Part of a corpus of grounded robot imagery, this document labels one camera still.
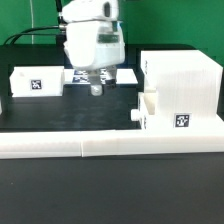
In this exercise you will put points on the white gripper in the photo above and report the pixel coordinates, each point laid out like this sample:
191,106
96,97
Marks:
94,45

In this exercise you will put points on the white front drawer tray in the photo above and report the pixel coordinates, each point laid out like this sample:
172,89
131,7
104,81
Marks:
144,114

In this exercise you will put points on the white drawer tray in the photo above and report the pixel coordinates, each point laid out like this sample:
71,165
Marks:
144,114
37,81

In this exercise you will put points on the white drawer cabinet box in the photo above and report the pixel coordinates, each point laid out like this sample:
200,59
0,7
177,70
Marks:
181,87

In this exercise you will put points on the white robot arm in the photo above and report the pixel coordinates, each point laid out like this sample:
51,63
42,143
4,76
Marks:
91,10

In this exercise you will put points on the fiducial marker sheet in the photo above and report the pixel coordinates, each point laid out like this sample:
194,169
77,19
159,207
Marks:
124,76

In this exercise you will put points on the white L-shaped fence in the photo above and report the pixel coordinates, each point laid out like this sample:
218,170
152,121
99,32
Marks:
107,143

